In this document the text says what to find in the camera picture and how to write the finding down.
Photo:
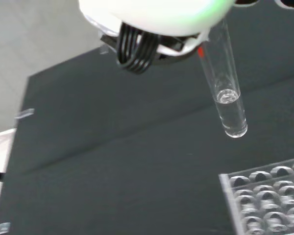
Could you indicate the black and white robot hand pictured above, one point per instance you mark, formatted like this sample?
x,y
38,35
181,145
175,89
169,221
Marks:
x,y
156,14

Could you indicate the clear plastic test tube rack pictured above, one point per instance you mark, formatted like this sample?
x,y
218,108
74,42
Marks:
x,y
264,203

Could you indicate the black bench cloth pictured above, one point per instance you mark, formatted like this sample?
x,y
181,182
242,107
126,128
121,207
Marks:
x,y
127,147

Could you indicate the clear tape strip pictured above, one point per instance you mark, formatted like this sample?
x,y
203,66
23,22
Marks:
x,y
0,227
24,114

